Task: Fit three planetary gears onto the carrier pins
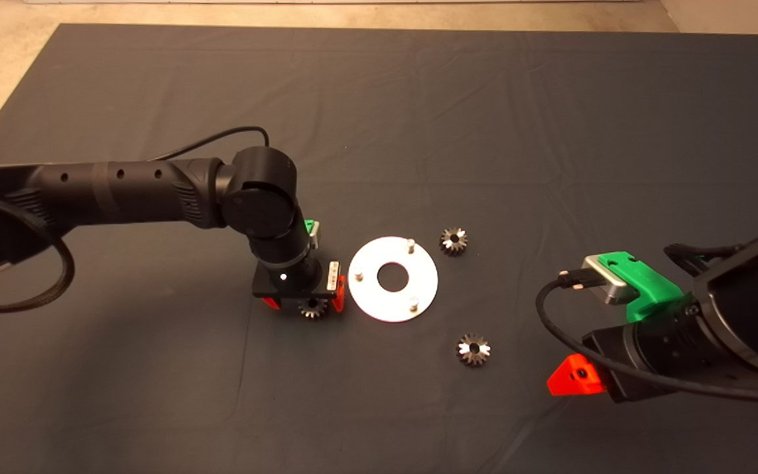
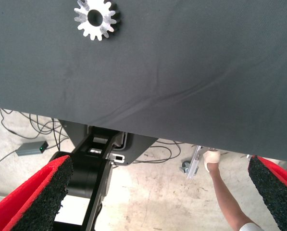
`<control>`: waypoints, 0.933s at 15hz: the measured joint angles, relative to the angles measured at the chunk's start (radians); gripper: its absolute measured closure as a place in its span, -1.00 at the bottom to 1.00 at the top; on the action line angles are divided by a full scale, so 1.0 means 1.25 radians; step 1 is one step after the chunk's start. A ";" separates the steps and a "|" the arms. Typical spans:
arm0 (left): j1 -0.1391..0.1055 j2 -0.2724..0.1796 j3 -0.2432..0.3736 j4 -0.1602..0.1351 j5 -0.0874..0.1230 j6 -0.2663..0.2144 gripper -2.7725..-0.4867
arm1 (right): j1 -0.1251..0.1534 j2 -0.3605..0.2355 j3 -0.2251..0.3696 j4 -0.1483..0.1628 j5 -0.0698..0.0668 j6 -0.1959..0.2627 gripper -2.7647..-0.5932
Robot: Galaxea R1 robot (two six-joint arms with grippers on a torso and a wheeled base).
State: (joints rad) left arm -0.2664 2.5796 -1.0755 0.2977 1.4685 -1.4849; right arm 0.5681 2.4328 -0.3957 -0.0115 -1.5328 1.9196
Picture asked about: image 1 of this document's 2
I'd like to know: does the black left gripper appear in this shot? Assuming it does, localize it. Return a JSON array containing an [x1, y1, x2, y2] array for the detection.
[[252, 247, 348, 311]]

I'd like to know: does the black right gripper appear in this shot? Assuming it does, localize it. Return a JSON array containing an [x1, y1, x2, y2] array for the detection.
[[547, 304, 722, 402]]

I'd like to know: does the steel planetary gear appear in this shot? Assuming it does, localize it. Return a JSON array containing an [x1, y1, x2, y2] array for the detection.
[[440, 227, 469, 257], [456, 334, 492, 368], [298, 296, 328, 321]]

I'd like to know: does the round metal carrier plate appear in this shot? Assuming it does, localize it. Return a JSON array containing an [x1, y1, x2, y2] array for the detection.
[[347, 236, 439, 323]]

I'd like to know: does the dark grey table cloth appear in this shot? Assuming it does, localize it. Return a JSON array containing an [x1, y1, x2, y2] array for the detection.
[[0, 23, 758, 474]]

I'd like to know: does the black right camera cable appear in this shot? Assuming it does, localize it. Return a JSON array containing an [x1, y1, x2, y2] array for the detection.
[[536, 153, 758, 404]]

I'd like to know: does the black camera cable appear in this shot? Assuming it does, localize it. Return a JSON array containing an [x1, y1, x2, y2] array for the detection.
[[149, 126, 271, 162], [536, 153, 758, 404]]

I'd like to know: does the silver right camera box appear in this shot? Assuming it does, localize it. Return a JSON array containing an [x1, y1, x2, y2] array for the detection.
[[583, 255, 640, 305]]

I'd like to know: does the green right camera mount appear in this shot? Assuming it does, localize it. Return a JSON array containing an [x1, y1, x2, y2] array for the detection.
[[597, 251, 686, 323]]

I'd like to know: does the black left camera cable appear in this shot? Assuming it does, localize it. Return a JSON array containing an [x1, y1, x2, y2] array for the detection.
[[149, 126, 271, 162]]

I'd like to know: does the braided black arm cable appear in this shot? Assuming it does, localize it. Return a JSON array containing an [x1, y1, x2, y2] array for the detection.
[[0, 197, 76, 313]]

